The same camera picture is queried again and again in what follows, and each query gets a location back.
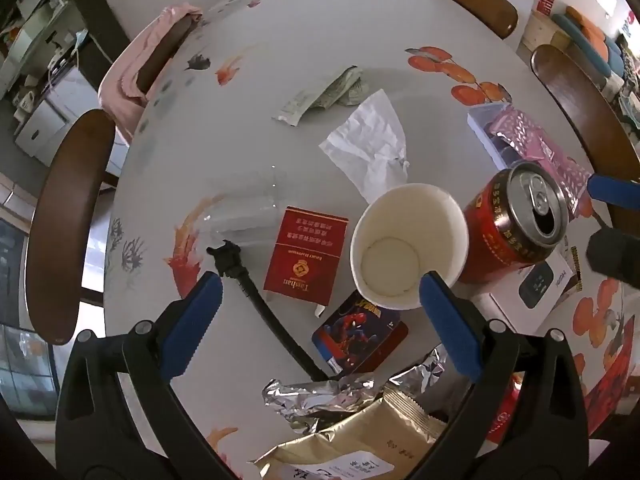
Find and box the clear wrapper with striped edge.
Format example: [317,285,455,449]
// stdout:
[560,240,588,296]

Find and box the beige snack bag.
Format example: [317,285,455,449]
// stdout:
[252,385,448,480]

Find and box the blue cartoon card box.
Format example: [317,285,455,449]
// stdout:
[311,290,409,376]

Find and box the white box with dark label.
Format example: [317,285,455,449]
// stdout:
[470,247,583,336]

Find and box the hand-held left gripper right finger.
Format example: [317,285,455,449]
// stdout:
[419,270,590,480]

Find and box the brown wooden chair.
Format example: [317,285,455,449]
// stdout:
[428,0,519,40]
[136,12,198,93]
[530,44,640,181]
[24,109,117,346]

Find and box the chair with pink cloth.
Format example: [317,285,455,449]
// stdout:
[97,2,203,143]

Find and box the light wooden cabinet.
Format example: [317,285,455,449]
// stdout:
[520,10,571,58]

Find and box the pink patterned packet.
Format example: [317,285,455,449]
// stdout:
[487,105,593,218]

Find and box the sofa with cushions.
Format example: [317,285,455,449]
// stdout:
[552,5,626,76]

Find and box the red cigarette box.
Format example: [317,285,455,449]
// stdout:
[263,206,349,318]

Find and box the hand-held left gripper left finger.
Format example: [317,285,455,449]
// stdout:
[55,271,241,480]

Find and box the silver foil wrapper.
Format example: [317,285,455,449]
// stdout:
[262,345,451,433]

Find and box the white paper cup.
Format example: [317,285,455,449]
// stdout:
[349,183,470,311]

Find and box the white cabinet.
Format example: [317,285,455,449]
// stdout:
[14,67,101,166]

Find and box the cluttered shelf unit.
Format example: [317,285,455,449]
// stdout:
[0,0,86,91]

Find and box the red drink can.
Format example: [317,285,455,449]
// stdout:
[457,161,571,285]

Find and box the white crumpled tissue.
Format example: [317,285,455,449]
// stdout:
[319,89,411,206]

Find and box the clear plastic container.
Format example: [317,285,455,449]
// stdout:
[200,170,291,246]

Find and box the crumpled green-white wrapper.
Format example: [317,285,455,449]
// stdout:
[272,66,373,128]

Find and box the black cable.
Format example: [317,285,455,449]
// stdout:
[206,240,333,381]

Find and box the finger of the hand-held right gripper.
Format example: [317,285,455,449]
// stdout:
[587,174,640,207]
[586,227,640,283]

